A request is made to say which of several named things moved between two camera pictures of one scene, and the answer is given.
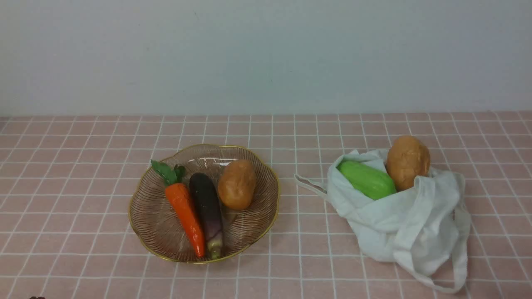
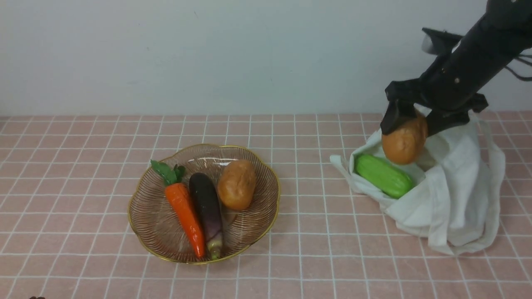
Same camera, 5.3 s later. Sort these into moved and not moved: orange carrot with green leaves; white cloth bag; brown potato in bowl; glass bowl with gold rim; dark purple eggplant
Moved: white cloth bag
Not moved: dark purple eggplant; glass bowl with gold rim; orange carrot with green leaves; brown potato in bowl
